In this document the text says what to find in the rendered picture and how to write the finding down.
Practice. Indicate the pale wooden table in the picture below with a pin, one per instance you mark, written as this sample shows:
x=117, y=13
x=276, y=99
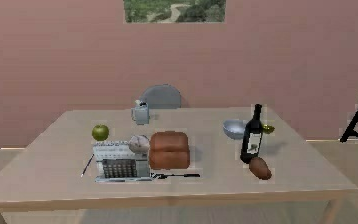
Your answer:
x=287, y=166

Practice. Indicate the black frame stand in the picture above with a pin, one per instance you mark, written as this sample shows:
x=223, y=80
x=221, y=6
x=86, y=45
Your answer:
x=357, y=116

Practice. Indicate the black pencil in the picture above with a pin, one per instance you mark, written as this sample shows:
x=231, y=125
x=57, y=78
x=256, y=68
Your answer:
x=87, y=165

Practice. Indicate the grey open laptop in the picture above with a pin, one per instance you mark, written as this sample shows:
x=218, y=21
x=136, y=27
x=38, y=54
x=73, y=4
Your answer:
x=118, y=160

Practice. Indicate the grey bowl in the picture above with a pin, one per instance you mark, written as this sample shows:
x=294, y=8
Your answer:
x=233, y=129

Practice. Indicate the dark wine bottle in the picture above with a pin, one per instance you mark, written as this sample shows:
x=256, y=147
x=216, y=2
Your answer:
x=252, y=140

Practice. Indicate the brown bread loaf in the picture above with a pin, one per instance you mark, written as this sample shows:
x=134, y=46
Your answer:
x=169, y=150

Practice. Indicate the brown potato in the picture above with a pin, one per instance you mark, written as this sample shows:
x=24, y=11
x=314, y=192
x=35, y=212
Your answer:
x=260, y=168

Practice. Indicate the green apple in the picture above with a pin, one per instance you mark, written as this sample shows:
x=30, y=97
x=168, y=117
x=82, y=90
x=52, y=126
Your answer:
x=100, y=132

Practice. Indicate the grey crumpled lump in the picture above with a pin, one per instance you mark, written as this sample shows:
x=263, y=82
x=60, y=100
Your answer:
x=139, y=144

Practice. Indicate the framed landscape picture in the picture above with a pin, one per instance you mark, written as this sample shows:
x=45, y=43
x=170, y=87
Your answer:
x=173, y=10

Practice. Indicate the grey mug with utensils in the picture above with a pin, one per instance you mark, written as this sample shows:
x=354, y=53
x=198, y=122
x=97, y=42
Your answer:
x=142, y=113

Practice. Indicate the small green round fruit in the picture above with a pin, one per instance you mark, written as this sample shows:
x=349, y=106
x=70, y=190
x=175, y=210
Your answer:
x=268, y=128

